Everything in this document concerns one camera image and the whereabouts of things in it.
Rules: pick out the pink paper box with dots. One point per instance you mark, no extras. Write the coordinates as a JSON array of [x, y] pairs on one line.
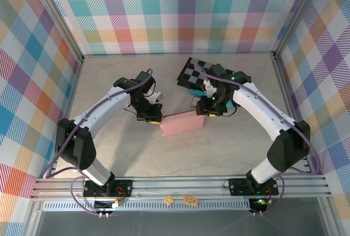
[[180, 123]]

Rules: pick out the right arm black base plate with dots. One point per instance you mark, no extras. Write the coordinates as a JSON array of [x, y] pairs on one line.
[[238, 186]]

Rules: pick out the left rear aluminium frame post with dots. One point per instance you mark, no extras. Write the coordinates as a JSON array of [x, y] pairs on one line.
[[57, 14]]

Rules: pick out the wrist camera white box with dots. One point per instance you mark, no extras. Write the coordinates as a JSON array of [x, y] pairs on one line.
[[209, 88], [156, 97]]

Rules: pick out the right side aluminium frame rail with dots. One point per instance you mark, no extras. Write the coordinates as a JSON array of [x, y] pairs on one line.
[[293, 110]]

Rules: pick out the playing card pack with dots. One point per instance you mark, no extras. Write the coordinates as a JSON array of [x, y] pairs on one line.
[[194, 102]]

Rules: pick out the black grey folding chessboard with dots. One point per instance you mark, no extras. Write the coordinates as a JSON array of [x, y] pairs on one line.
[[191, 73]]

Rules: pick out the rear aluminium frame rail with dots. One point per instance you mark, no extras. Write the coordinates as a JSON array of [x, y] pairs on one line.
[[177, 54]]

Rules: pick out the aluminium frame post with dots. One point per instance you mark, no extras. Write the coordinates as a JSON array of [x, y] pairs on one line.
[[296, 14], [326, 218], [32, 218], [57, 14]]

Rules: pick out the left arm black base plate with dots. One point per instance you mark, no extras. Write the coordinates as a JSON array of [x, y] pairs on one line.
[[123, 188]]

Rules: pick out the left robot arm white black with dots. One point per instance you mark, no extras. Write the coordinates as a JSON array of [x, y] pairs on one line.
[[104, 110]]

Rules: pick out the wide aluminium mounting rail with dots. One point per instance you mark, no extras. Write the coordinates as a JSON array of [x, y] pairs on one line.
[[177, 188]]

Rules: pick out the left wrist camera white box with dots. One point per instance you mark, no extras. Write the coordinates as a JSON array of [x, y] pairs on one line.
[[156, 97]]

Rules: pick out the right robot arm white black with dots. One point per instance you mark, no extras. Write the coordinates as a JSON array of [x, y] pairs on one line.
[[259, 110]]

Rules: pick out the right front aluminium frame post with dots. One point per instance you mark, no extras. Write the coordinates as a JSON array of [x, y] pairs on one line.
[[326, 218]]

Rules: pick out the left front aluminium frame post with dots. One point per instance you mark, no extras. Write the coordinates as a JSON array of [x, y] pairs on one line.
[[32, 218]]

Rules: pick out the right rear aluminium frame post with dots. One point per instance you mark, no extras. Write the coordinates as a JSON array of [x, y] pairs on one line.
[[296, 14]]

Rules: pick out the aluminium frame rail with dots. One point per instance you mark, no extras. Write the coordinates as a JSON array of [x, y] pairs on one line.
[[293, 110], [177, 54]]

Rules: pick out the small yellow tag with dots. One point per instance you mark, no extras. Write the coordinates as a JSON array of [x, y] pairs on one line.
[[168, 200]]

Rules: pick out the small orange tag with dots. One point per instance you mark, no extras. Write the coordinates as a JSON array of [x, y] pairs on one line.
[[190, 200]]

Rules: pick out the teal marker pen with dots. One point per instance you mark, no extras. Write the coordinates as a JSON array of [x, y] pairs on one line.
[[195, 92]]

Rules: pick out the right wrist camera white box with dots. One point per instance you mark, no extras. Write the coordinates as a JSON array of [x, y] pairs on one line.
[[209, 88]]

